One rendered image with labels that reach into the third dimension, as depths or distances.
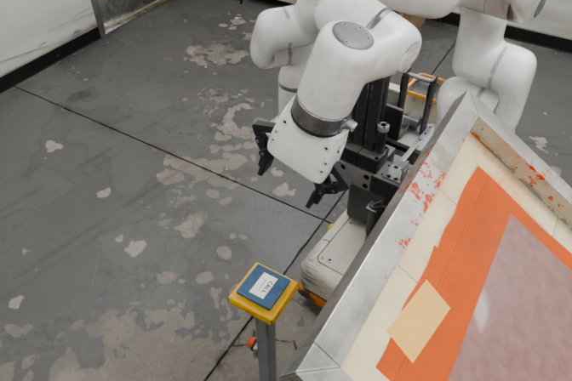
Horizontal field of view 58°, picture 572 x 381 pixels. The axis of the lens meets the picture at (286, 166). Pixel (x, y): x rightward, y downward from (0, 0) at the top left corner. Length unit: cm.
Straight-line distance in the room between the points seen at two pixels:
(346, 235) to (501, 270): 156
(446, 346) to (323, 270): 154
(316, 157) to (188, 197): 226
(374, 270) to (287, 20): 71
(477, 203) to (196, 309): 180
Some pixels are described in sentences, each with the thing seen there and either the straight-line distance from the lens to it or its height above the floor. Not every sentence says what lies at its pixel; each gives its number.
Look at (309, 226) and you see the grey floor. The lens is 274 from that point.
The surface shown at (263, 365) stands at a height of 60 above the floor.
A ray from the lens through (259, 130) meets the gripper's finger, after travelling 76.
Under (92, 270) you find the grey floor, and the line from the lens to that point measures 272.
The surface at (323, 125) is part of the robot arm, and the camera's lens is 65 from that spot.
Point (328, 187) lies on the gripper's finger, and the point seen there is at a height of 152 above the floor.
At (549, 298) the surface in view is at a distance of 89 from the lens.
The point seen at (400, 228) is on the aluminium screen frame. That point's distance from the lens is 67.
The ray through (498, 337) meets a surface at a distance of 78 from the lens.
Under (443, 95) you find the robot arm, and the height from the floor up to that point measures 142.
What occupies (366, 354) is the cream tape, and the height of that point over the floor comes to 149.
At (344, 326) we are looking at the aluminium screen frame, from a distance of 58.
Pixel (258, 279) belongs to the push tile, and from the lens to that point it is 132.
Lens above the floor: 204
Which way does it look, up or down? 42 degrees down
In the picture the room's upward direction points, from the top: straight up
